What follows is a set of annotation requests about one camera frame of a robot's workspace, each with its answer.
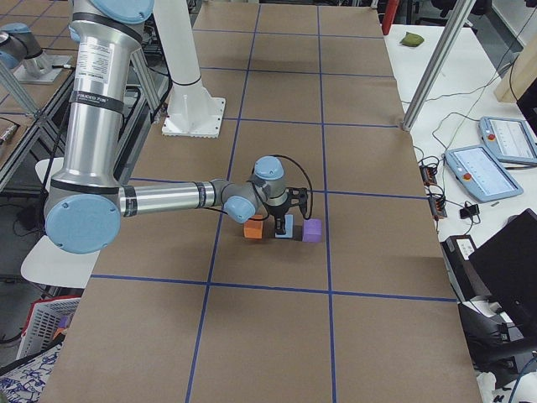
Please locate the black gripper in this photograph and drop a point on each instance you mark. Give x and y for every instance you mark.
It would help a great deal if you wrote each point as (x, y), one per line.
(278, 211)

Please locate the blue foam block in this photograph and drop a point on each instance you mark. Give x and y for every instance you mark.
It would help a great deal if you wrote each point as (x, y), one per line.
(289, 219)

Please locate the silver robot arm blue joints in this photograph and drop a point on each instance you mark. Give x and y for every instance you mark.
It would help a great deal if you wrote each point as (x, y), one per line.
(90, 195)

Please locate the orange foam block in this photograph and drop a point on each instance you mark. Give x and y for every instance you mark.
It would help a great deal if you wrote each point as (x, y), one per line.
(253, 227)

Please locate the purple foam block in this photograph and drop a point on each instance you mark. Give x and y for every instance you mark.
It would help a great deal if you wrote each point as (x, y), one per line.
(312, 230)

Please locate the orange electronics board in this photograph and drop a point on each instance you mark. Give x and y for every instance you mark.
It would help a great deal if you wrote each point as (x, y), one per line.
(428, 174)

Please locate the black desktop box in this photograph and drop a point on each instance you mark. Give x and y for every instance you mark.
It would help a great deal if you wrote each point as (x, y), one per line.
(464, 279)

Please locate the black power adapter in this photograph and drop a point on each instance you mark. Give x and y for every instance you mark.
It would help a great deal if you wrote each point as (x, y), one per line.
(469, 211)

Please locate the near teach pendant tablet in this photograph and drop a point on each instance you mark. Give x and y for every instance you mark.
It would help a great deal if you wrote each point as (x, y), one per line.
(482, 174)

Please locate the teach pendant tablet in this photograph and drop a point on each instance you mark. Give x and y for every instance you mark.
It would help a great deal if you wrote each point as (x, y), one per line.
(509, 140)
(482, 174)

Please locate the green bean bag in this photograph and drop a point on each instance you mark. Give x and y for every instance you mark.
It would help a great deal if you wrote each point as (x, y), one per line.
(412, 40)

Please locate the black monitor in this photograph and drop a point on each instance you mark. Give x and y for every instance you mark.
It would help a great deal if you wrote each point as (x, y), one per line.
(506, 264)

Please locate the far teach pendant tablet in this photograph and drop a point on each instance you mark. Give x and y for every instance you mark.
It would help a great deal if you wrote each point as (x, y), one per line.
(509, 140)

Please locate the red fire extinguisher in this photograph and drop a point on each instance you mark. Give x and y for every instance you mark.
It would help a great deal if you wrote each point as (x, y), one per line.
(389, 15)

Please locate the white plastic basket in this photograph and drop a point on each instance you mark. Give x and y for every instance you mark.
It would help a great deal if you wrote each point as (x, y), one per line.
(42, 323)

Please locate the wooden board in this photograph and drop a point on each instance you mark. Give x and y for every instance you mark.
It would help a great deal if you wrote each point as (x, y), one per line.
(520, 76)

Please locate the blue patterned cloth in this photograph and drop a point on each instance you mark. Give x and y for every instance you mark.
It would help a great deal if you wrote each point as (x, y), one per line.
(25, 379)

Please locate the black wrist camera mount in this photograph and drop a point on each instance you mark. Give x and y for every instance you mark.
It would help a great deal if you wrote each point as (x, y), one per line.
(299, 198)

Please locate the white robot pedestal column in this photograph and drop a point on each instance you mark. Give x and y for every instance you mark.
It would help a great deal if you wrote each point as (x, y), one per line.
(191, 111)

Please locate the aluminium frame post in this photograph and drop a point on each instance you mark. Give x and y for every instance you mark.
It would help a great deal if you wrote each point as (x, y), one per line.
(443, 48)

